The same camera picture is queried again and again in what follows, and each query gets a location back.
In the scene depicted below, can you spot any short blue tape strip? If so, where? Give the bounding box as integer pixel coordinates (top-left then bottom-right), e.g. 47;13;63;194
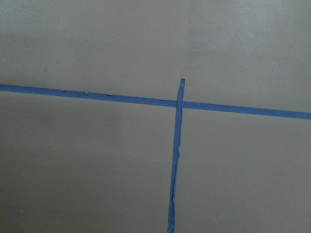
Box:
167;78;185;233

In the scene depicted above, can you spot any long blue tape strip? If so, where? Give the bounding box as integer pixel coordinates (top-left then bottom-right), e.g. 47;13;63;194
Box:
0;84;311;120

